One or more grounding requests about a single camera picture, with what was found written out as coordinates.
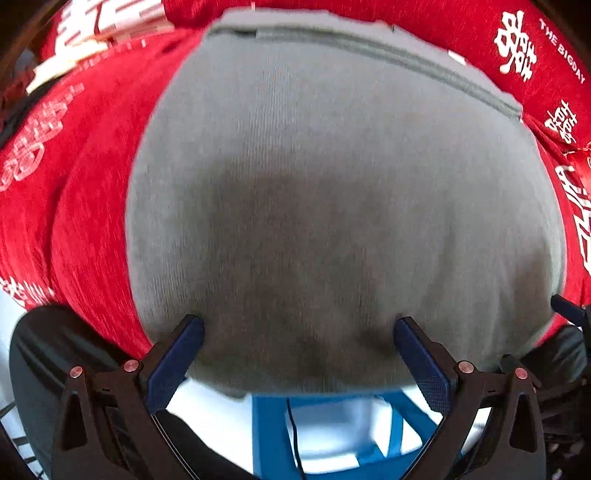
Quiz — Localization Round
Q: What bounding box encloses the grey knit garment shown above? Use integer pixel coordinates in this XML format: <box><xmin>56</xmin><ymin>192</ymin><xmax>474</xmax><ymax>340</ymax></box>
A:
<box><xmin>125</xmin><ymin>9</ymin><xmax>566</xmax><ymax>395</ymax></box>

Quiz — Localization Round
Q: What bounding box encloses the blue plastic stool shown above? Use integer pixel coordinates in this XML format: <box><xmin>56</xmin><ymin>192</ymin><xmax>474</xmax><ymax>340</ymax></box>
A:
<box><xmin>252</xmin><ymin>388</ymin><xmax>443</xmax><ymax>479</ymax></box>

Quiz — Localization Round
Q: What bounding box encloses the red satin embroidered cushion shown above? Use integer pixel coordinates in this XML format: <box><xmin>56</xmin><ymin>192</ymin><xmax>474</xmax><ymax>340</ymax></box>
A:
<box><xmin>565</xmin><ymin>143</ymin><xmax>591</xmax><ymax>188</ymax></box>

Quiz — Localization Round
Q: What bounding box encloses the large red pillow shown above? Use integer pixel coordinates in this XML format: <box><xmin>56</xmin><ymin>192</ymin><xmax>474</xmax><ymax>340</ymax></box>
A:
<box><xmin>164</xmin><ymin>0</ymin><xmax>590</xmax><ymax>151</ymax></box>

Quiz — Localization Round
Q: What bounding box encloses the red bed blanket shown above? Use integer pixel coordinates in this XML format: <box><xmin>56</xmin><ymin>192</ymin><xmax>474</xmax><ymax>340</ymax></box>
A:
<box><xmin>1</xmin><ymin>29</ymin><xmax>590</xmax><ymax>357</ymax></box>

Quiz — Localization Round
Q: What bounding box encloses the black cable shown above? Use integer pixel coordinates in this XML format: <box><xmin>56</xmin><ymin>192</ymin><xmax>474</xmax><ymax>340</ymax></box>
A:
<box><xmin>284</xmin><ymin>397</ymin><xmax>307</xmax><ymax>480</ymax></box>

